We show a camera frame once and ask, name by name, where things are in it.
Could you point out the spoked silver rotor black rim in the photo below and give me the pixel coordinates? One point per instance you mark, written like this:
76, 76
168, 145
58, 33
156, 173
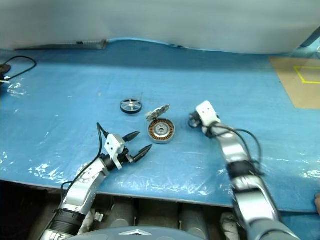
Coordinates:
131, 105

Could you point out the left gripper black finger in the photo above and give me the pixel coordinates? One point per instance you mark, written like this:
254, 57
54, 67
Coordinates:
141, 153
132, 136

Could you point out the silver motor housing lid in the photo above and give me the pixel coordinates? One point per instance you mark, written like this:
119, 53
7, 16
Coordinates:
158, 112

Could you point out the grey robot torso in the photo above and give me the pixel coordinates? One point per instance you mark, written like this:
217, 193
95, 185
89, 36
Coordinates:
112, 235

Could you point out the white backdrop sheet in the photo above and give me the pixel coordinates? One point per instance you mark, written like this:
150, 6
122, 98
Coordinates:
150, 17

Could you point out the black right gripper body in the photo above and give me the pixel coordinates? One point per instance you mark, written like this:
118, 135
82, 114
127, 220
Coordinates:
193, 120

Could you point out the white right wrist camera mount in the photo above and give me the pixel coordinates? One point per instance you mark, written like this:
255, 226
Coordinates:
207, 110

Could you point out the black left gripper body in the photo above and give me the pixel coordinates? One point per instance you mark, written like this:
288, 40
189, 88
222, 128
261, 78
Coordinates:
124, 155

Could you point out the black round device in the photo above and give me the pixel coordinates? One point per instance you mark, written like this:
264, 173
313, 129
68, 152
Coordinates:
3, 68

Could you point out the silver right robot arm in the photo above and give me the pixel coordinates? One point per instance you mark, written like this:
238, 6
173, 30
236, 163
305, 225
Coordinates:
232, 147

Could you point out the reddish brown rounded object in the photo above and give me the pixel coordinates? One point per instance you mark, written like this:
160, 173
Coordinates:
317, 203

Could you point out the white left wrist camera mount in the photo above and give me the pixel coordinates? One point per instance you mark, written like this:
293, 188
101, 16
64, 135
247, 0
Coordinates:
112, 145

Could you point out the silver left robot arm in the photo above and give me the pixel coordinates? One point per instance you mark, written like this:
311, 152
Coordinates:
80, 190

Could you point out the blue plastic table cover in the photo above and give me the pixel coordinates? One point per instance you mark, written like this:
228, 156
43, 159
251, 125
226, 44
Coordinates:
75, 100

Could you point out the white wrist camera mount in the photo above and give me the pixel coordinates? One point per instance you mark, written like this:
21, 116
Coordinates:
112, 145
207, 110

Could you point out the brown cardboard sheet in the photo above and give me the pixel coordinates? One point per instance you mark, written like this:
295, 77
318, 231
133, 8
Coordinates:
287, 82

